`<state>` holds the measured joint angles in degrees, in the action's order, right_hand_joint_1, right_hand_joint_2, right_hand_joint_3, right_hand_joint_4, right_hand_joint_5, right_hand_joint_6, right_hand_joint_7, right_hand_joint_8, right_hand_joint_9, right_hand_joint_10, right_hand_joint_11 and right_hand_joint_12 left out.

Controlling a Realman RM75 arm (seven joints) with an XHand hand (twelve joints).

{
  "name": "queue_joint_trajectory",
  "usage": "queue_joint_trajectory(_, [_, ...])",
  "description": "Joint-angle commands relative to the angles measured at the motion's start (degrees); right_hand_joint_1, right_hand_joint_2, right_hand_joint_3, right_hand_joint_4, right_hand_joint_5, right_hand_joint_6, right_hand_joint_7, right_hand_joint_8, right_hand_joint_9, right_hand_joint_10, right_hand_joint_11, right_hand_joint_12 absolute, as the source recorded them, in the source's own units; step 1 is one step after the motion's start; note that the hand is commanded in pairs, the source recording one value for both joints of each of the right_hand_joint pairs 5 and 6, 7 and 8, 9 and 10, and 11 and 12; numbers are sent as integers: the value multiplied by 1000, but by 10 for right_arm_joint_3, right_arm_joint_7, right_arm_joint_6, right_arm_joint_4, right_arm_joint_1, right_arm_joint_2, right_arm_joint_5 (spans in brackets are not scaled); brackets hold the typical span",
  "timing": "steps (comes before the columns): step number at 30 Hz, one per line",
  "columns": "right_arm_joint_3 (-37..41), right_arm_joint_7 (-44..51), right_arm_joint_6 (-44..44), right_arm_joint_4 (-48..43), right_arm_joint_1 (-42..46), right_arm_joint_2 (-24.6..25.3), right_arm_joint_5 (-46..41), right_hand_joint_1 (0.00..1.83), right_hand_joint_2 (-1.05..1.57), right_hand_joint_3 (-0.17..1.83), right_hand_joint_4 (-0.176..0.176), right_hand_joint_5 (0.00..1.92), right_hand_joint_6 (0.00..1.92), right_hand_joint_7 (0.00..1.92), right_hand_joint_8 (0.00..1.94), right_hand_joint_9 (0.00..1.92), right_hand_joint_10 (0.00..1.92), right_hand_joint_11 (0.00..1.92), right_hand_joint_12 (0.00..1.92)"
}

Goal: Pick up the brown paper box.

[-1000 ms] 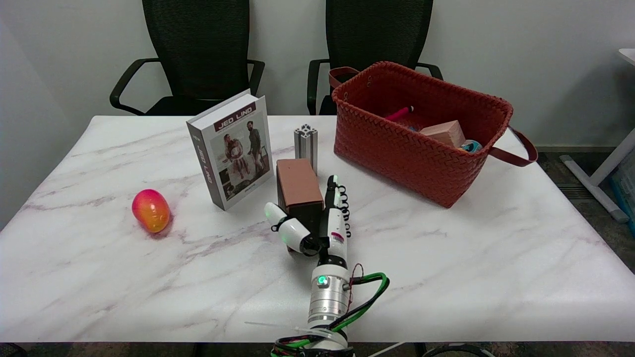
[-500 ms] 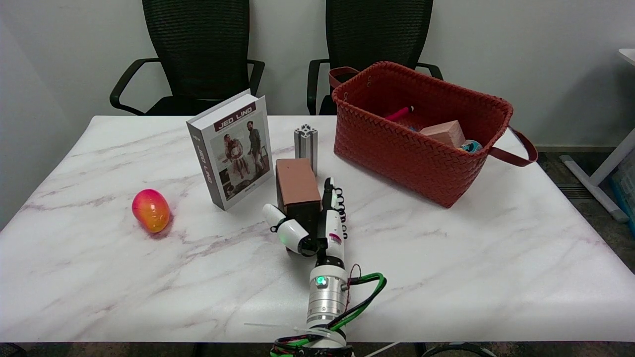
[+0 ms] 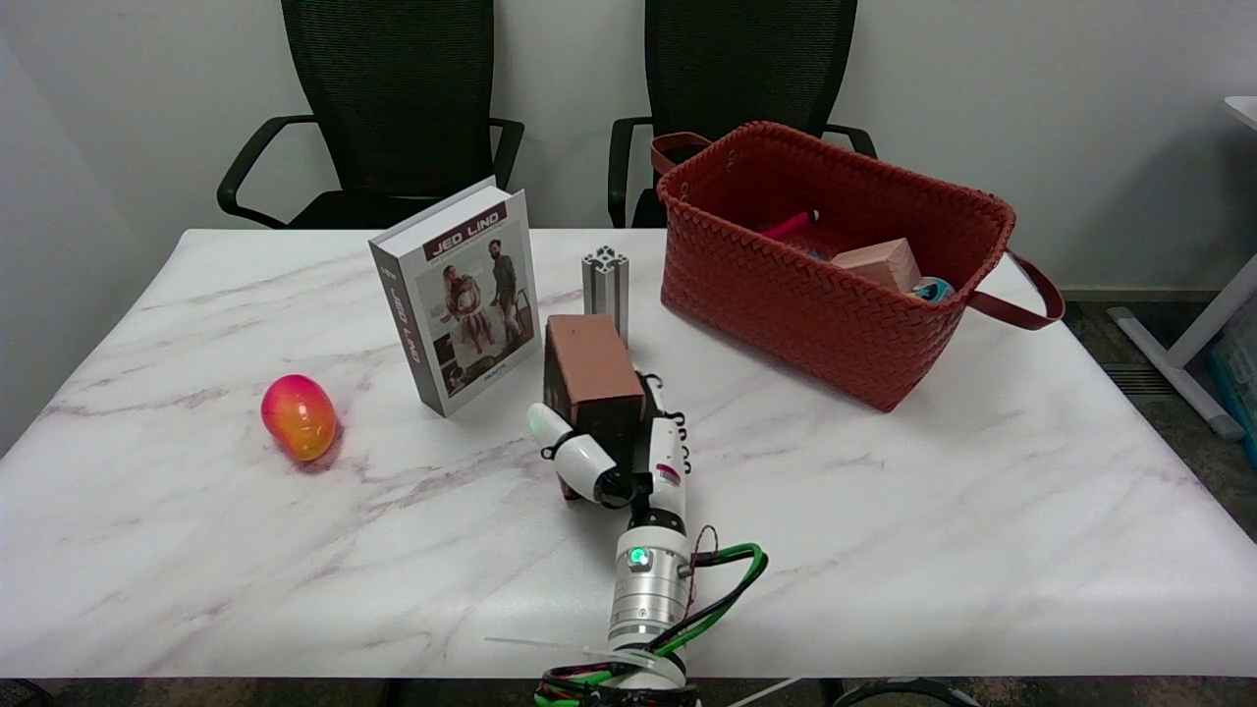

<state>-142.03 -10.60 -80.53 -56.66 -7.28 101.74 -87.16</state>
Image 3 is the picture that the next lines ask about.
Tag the Jed Lind hardcover book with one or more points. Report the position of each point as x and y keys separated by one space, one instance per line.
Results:
x=462 y=295

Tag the white desk frame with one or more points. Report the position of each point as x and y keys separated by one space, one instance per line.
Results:
x=1193 y=339

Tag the red woven basket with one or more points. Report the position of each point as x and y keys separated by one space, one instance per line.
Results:
x=786 y=285

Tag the silver aluminium extrusion piece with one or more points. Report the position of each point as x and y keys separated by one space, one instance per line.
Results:
x=606 y=285

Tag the light brown block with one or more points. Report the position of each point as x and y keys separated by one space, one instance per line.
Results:
x=877 y=263

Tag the red orange mango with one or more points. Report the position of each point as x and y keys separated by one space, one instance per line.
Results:
x=299 y=417

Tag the blue storage bin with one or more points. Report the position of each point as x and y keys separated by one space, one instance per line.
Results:
x=1239 y=388

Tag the white zip tie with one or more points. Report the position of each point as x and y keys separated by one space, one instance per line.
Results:
x=560 y=646

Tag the pink marker pen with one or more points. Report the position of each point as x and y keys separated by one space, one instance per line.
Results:
x=791 y=225

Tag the brown paper box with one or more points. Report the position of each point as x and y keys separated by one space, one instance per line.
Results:
x=589 y=378

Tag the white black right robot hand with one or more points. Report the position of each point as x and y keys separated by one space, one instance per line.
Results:
x=666 y=471

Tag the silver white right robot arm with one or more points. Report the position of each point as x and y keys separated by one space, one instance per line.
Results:
x=653 y=589

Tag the black mesh office chair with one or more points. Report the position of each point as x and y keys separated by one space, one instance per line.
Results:
x=737 y=69
x=393 y=108

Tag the teal round item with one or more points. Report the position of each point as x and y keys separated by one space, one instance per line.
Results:
x=933 y=289

